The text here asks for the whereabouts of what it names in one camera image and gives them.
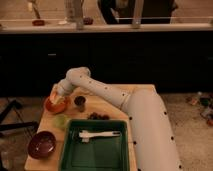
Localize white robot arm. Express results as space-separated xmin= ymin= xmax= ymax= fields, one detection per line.
xmin=50 ymin=67 xmax=182 ymax=171

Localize orange red bowl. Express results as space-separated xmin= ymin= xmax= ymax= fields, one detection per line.
xmin=44 ymin=97 xmax=70 ymax=115

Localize green apple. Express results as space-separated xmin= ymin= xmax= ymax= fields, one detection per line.
xmin=53 ymin=114 xmax=68 ymax=130

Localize dark maroon bowl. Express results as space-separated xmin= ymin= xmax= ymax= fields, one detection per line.
xmin=27 ymin=131 xmax=56 ymax=160

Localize metal cup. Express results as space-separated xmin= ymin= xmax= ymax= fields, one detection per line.
xmin=74 ymin=96 xmax=86 ymax=112

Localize wooden table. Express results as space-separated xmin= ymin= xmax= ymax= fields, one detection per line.
xmin=24 ymin=83 xmax=158 ymax=171

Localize black stand legs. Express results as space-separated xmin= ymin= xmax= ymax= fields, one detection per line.
xmin=0 ymin=100 xmax=39 ymax=135

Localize red grapes bunch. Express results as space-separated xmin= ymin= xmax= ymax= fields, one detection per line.
xmin=88 ymin=112 xmax=110 ymax=120

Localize white spatula utensil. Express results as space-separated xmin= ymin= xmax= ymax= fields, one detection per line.
xmin=79 ymin=131 xmax=120 ymax=142

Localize green plastic tray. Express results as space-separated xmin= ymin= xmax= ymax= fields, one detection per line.
xmin=58 ymin=120 xmax=130 ymax=171

